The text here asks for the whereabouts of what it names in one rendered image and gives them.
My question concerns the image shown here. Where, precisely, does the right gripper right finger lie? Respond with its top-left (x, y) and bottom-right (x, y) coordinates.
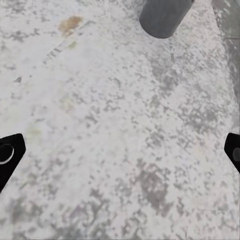
top-left (224, 133), bottom-right (240, 173)

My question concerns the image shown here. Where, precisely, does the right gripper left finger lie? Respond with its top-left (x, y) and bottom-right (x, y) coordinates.
top-left (0, 133), bottom-right (26, 193)

